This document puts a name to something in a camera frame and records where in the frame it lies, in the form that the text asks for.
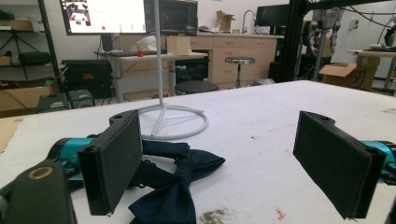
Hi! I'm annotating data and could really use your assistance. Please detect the light wooden cabinet counter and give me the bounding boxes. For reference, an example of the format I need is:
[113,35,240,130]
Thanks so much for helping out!
[120,32,278,86]

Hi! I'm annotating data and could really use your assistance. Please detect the black metal frame post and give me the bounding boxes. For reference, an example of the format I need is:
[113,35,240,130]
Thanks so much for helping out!
[278,0,396,83]

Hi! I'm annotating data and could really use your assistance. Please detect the metal round stool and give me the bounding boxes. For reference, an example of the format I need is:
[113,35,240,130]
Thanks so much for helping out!
[224,56,256,89]

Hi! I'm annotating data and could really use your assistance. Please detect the bright computer monitor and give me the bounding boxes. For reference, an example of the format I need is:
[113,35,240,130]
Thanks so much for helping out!
[59,0,148,35]

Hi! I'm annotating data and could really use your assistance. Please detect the large cardboard box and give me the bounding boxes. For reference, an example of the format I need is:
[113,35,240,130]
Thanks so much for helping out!
[0,78,61,119]

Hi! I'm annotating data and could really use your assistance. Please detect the white rounded object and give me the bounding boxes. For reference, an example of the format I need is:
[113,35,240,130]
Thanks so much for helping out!
[136,35,157,52]

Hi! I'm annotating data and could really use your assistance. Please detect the black padded round stool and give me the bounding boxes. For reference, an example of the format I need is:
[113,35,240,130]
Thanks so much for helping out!
[175,80,220,95]

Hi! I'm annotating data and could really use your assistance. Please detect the black bag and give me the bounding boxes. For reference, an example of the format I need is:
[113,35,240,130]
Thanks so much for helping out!
[18,51,51,66]

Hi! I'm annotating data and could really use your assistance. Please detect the metal faucet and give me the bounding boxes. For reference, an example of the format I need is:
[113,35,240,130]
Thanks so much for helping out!
[242,8,257,35]

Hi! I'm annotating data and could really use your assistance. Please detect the flat cardboard sheet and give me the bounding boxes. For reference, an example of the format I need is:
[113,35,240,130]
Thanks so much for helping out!
[0,117,24,154]

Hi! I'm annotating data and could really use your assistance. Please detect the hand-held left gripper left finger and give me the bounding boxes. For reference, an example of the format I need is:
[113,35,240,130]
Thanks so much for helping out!
[78,109,144,217]

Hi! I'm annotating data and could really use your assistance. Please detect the small open cardboard box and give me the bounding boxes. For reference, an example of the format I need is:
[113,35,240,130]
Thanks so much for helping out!
[216,10,236,32]

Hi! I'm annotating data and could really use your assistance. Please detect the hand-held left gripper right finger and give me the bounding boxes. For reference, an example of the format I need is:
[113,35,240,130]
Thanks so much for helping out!
[292,110,387,220]

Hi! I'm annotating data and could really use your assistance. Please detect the black equipment case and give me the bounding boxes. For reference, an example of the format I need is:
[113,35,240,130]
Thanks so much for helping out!
[36,92,69,114]

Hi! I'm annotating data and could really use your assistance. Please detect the black screen on counter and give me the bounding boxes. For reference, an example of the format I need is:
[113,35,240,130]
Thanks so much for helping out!
[254,3,291,28]

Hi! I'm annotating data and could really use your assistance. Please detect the beige box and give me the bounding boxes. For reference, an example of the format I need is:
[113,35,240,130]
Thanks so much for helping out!
[165,35,191,57]

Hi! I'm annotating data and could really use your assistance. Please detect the navy bow tie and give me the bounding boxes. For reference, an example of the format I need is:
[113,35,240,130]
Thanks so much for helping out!
[128,139,226,224]

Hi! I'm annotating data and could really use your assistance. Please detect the white metal stand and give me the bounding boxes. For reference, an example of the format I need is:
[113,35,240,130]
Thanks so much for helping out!
[138,0,209,141]

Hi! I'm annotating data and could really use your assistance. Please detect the white standing desk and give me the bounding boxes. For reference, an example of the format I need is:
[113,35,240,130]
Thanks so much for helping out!
[106,51,209,102]

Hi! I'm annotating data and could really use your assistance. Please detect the black equipment cabinet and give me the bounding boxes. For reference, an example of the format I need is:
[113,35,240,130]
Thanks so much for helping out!
[61,59,114,99]

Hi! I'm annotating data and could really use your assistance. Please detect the dark computer monitor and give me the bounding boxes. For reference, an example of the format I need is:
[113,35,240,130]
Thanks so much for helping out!
[144,0,199,36]

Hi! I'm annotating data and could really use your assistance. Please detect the black metal shelf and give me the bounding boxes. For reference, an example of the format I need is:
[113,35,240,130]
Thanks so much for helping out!
[0,0,62,91]

